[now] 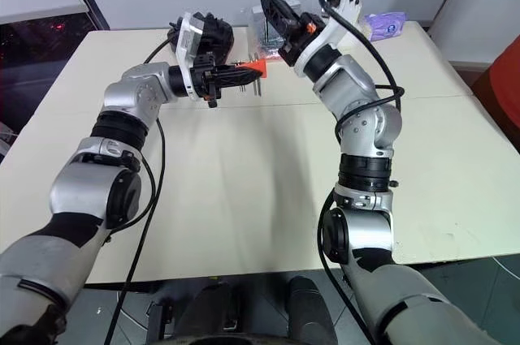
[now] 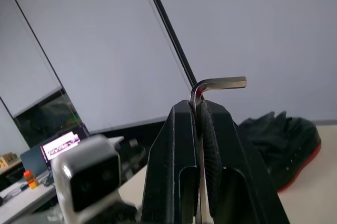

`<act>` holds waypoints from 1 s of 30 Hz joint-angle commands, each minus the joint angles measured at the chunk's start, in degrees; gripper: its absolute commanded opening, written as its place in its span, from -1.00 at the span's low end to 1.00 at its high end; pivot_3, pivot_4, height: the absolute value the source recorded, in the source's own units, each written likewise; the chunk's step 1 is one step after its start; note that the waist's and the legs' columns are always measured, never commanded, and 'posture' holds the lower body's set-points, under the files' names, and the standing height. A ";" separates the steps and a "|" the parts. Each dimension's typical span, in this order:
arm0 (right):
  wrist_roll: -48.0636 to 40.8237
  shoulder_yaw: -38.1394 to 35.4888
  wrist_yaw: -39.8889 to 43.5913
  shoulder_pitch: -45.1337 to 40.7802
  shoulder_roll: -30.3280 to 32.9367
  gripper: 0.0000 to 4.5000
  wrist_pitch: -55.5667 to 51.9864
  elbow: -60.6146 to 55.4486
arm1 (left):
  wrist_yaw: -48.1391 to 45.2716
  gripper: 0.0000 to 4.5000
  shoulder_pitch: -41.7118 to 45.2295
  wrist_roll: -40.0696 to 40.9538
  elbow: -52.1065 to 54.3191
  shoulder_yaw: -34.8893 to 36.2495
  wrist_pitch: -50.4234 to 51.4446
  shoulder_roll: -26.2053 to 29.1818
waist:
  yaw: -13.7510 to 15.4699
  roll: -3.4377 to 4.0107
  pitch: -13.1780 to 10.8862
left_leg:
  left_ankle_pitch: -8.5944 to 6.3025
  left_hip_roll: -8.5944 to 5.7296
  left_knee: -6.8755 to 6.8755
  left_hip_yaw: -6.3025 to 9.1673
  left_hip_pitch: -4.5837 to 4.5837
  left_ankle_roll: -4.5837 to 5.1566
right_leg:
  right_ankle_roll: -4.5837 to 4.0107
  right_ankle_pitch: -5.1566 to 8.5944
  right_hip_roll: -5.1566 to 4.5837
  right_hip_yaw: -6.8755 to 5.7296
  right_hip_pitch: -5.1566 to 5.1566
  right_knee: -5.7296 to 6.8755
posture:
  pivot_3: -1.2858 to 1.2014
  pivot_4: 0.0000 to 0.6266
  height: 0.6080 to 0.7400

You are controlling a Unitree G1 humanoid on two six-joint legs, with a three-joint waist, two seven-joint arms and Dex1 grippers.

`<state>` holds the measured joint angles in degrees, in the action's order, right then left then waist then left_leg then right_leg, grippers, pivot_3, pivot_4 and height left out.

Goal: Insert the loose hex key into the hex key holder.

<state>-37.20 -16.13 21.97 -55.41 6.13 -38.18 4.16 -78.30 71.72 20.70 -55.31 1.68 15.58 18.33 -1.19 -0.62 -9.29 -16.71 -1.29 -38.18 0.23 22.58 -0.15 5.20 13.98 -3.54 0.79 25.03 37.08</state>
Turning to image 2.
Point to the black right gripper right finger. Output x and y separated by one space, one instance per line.
237 171

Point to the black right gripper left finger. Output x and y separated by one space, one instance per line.
163 171

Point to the silver hex key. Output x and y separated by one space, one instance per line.
210 81

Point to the black and red bag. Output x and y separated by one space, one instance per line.
287 150

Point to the laptop with lit screen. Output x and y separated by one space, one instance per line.
52 150

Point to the grey desk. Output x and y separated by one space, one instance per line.
23 203

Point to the yellow box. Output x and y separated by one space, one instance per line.
7 159

